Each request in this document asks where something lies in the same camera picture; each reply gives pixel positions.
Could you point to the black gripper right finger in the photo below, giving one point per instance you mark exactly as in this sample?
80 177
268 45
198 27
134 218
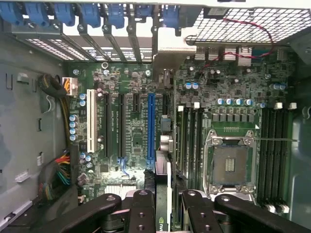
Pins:
199 213

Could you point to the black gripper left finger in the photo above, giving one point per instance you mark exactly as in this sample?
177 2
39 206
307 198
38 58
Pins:
143 213

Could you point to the silver chipset heat sink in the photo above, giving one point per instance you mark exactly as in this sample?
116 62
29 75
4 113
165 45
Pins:
119 189

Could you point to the CPU socket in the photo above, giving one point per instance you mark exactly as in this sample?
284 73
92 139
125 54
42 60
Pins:
230 167

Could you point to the black RAM slot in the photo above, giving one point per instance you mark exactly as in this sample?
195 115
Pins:
288 157
181 145
280 157
196 145
272 157
264 157
189 145

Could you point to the green motherboard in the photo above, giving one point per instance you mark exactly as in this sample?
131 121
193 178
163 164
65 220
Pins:
136 136

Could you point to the metal socket cover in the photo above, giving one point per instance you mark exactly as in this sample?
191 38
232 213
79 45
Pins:
230 140

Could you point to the blue expansion slot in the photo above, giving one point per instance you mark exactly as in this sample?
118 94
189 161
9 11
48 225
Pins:
151 126

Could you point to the long black expansion slot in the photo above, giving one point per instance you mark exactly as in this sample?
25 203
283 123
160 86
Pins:
121 126
107 126

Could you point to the white expansion slot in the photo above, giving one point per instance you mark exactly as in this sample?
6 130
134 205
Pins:
91 121

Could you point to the thin metal locking lever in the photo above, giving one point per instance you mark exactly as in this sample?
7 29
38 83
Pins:
277 140

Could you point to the short black expansion slot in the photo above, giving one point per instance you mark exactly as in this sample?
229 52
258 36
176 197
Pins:
136 103
166 104

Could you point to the white power plug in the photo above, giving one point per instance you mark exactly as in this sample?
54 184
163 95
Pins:
70 86

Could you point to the open black PC case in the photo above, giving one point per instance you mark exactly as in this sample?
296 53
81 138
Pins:
22 109

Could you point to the metal slot cover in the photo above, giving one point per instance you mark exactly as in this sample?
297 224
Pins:
110 42
87 41
134 42

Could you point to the blue slot latch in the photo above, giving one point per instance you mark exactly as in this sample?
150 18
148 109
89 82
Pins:
116 14
11 14
143 13
36 14
64 14
91 15
172 15

